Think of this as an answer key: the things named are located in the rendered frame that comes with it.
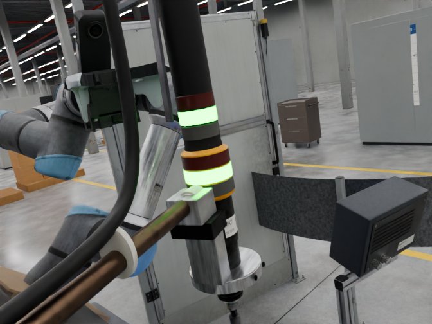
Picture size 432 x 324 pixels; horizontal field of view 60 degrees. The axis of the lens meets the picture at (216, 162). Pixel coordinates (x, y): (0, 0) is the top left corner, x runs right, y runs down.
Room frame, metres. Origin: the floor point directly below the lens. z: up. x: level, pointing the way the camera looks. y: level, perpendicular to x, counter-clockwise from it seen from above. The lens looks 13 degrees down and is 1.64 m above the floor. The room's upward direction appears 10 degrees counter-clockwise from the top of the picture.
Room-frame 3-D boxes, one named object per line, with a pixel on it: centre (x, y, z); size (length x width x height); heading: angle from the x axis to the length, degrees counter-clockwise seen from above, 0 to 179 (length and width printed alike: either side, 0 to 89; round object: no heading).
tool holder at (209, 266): (0.32, 0.01, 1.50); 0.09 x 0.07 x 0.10; 154
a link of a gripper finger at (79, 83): (0.48, 0.15, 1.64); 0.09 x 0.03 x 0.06; 3
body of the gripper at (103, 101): (0.59, 0.16, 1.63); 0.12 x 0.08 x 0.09; 29
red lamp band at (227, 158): (0.33, 0.01, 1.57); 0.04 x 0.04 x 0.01
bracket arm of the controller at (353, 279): (0.95, -0.37, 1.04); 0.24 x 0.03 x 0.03; 119
